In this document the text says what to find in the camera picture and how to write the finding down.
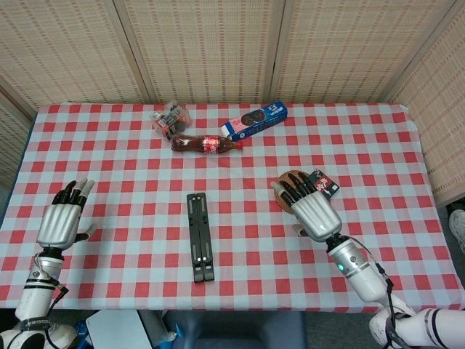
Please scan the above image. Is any blue plastic object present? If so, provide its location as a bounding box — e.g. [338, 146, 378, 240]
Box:
[74, 321, 90, 349]

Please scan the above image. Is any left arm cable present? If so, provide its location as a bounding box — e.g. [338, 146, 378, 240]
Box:
[34, 254, 70, 317]

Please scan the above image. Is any dark snack packet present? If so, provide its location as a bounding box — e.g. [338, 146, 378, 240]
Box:
[308, 167, 341, 201]

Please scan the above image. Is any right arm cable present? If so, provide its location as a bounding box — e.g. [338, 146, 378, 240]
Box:
[348, 236, 408, 349]

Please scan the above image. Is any black folding laptop stand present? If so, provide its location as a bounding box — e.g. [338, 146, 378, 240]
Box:
[186, 192, 216, 284]

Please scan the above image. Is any round woven brown coaster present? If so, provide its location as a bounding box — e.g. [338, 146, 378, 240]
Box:
[273, 169, 313, 214]

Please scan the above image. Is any clear plastic snack pack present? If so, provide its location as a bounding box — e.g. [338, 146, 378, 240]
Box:
[151, 101, 193, 141]

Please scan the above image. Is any white shoe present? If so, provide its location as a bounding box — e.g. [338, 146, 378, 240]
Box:
[449, 209, 465, 255]

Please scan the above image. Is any white flat board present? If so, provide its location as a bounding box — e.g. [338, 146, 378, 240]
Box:
[85, 309, 153, 349]

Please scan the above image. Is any woven bamboo screen panel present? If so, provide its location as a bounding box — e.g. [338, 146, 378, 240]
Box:
[0, 85, 37, 190]
[270, 0, 465, 105]
[113, 0, 291, 106]
[0, 0, 155, 110]
[383, 3, 465, 206]

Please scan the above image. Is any cola bottle with red label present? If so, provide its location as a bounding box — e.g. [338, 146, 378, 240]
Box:
[170, 133, 245, 156]

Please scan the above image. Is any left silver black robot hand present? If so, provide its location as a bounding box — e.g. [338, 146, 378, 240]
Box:
[36, 177, 97, 251]

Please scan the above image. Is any blue pink cookie box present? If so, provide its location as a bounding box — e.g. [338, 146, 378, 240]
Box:
[221, 100, 290, 142]

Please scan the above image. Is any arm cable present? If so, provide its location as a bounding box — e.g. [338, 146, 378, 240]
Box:
[34, 254, 70, 317]
[348, 236, 408, 349]

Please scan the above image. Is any red white checkered tablecloth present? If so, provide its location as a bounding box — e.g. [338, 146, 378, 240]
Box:
[0, 103, 465, 316]

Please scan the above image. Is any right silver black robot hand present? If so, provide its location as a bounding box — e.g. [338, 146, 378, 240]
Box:
[270, 170, 343, 244]

